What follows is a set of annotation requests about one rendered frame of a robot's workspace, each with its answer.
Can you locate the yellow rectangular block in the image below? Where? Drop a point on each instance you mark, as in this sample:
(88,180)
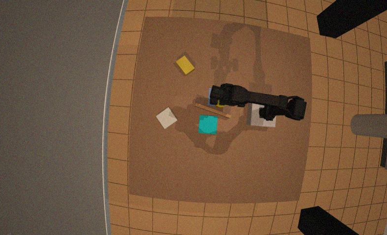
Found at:
(185,65)

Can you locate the beige square tile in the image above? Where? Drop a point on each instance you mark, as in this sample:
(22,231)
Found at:
(166,118)

